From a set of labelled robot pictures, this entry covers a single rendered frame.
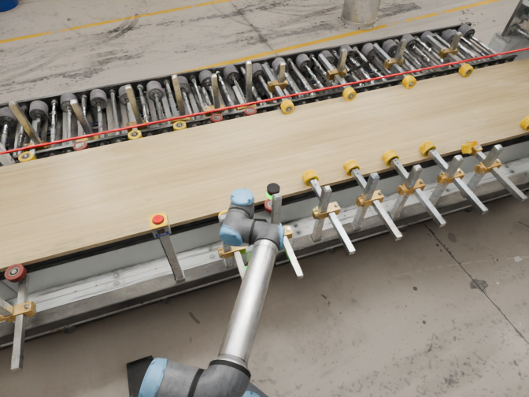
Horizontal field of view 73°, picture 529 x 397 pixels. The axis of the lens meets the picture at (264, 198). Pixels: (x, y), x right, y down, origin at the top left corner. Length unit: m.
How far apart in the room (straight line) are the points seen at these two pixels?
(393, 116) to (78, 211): 1.98
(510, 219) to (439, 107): 1.28
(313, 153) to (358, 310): 1.15
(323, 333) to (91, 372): 1.47
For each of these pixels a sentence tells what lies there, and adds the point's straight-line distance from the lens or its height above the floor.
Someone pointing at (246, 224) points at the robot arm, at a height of 1.34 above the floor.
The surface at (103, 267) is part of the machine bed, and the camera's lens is 2.13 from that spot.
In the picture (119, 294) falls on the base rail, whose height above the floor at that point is 0.70.
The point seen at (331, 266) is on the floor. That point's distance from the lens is 2.77.
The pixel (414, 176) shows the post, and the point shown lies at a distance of 1.96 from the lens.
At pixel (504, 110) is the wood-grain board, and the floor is 0.90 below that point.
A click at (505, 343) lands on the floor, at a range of 2.99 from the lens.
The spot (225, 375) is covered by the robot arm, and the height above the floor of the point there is 1.44.
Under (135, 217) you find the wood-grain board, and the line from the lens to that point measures 1.96.
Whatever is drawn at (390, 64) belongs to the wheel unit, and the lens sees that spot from 2.97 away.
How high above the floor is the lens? 2.42
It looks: 52 degrees down
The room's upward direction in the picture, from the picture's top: 1 degrees clockwise
